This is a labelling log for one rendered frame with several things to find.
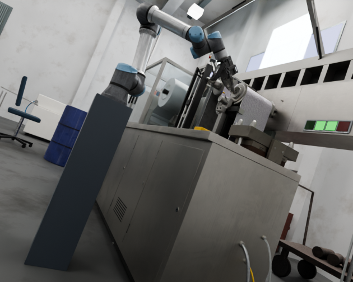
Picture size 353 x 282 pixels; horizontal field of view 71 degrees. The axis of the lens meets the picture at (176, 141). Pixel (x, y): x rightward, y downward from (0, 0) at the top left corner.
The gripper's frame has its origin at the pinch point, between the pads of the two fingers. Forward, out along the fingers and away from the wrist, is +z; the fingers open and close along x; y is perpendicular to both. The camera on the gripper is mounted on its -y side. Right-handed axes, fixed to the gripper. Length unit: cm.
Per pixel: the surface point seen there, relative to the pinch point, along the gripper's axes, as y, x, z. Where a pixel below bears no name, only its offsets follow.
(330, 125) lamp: 18, -44, 32
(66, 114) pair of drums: -78, 313, -25
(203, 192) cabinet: -58, -34, 25
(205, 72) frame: 4.1, 24.9, -14.5
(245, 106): -0.5, -8.4, 10.3
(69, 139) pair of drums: -94, 300, 11
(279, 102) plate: 30.8, -4.4, 22.2
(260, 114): 8.2, -8.4, 20.2
